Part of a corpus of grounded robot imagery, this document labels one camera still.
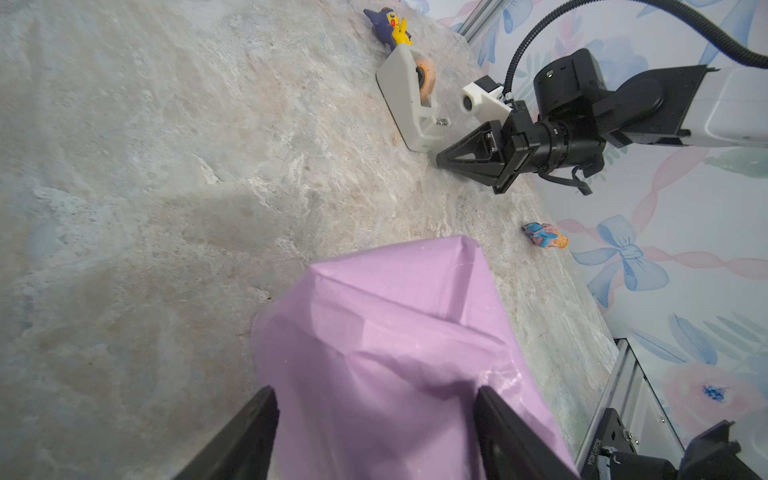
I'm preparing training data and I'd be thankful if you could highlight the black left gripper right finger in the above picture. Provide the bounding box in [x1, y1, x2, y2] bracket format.
[473, 386, 579, 480]

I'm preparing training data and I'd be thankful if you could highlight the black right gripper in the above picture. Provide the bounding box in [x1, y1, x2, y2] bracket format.
[436, 101, 606, 195]

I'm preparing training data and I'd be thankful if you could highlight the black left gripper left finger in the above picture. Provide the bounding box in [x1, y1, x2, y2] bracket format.
[174, 386, 280, 480]

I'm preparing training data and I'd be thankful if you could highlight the pink purple wrapping paper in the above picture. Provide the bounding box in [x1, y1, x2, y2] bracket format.
[251, 236, 574, 479]

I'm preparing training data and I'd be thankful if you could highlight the grey tape dispenser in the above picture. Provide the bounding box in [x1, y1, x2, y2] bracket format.
[376, 44, 451, 153]

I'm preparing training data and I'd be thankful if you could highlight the clear tape roll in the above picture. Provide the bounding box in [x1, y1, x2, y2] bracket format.
[415, 55, 436, 106]

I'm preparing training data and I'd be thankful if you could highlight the blue pink toy figure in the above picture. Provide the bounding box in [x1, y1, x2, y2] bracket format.
[522, 222, 569, 249]

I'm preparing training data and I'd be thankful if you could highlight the yellow purple toy figure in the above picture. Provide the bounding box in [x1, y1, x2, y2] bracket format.
[363, 7, 413, 50]

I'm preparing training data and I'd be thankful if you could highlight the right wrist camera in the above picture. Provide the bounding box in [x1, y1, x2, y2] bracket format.
[461, 75, 511, 124]

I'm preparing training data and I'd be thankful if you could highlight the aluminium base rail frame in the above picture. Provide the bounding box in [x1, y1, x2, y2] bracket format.
[575, 338, 768, 480]

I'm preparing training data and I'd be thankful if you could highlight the aluminium corner post right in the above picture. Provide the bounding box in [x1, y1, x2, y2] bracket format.
[456, 0, 507, 41]

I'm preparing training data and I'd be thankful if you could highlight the black corrugated cable conduit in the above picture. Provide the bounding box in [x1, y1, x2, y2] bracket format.
[502, 0, 768, 97]

